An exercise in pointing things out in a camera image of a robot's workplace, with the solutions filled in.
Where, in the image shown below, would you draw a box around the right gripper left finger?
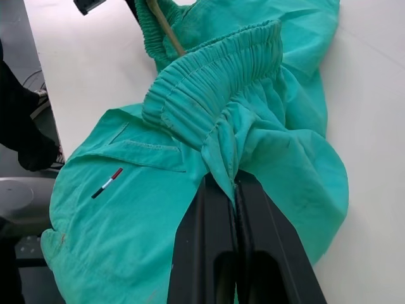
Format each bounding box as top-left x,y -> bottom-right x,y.
166,173 -> 239,304

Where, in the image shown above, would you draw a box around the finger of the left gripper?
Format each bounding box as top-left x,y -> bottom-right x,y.
73,0 -> 106,15

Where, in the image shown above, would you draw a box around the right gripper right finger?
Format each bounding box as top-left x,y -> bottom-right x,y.
234,170 -> 328,304

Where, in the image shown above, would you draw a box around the green shorts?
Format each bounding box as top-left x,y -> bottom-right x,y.
40,0 -> 349,304

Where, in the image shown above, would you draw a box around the olive green wire hanger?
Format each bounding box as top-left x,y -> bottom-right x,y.
144,0 -> 187,56

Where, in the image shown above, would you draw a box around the black fabric mass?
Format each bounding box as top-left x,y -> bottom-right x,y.
0,39 -> 66,173

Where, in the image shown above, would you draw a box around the silver robot body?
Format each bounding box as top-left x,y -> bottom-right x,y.
0,176 -> 54,263

